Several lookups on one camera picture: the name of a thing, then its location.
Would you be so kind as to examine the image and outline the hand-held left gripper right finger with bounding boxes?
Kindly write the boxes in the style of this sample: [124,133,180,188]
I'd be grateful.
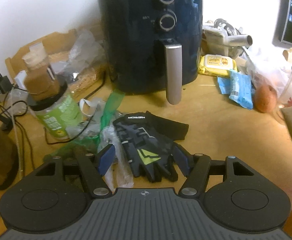
[172,145,258,198]

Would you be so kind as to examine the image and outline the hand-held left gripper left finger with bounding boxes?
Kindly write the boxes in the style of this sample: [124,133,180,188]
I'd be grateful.
[37,144,116,198]

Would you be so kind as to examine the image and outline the black cycling glove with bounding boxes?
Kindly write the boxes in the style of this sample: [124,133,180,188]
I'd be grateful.
[113,110,189,183]

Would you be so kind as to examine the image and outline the blue patterned snack packet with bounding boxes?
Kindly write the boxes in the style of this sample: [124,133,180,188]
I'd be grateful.
[229,70,255,110]

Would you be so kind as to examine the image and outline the small clear plastic bag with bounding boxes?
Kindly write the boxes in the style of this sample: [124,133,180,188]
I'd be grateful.
[98,126,134,188]

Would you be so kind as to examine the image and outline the green net bag of cakes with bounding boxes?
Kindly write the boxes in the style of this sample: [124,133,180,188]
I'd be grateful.
[43,91,126,165]

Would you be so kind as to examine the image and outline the green label jar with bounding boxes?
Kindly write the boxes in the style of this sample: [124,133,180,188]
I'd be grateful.
[29,82,82,140]

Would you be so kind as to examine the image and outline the bag of pasta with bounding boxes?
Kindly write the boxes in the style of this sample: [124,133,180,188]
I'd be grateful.
[68,62,106,90]

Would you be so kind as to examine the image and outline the plain blue packet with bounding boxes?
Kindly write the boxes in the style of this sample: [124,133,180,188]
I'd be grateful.
[217,76,233,95]

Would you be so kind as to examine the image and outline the yellow wet wipes pack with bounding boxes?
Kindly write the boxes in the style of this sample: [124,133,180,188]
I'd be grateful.
[198,54,238,77]

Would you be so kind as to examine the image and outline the orange apple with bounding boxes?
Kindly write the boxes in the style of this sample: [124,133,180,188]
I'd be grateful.
[253,84,278,113]

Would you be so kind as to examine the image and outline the brown spice bottle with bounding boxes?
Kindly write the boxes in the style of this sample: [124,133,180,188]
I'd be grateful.
[22,44,61,98]

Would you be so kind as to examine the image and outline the clear crumpled plastic bag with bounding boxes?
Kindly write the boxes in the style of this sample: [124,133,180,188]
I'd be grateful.
[56,29,106,85]

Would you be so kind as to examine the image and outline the white power adapter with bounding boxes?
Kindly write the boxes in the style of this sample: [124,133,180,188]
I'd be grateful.
[14,71,28,90]

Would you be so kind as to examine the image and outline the dark blue air fryer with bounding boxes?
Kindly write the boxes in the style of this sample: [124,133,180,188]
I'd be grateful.
[96,0,204,105]

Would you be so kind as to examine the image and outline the white plastic bag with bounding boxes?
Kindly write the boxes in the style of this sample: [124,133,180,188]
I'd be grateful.
[246,47,292,100]

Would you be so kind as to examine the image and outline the black charger plug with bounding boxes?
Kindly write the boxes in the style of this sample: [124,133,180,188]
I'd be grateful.
[0,67,11,93]

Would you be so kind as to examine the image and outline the black cable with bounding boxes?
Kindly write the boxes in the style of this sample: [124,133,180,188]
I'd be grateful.
[0,67,36,180]

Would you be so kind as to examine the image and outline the white cable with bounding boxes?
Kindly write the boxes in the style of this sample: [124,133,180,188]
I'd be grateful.
[11,115,23,178]

